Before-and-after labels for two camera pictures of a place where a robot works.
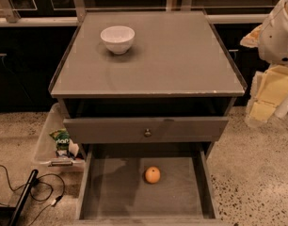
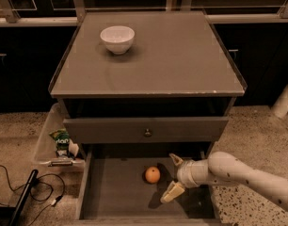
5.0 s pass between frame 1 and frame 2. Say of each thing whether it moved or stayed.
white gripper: moved
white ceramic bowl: stayed
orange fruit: stayed
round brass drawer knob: stayed
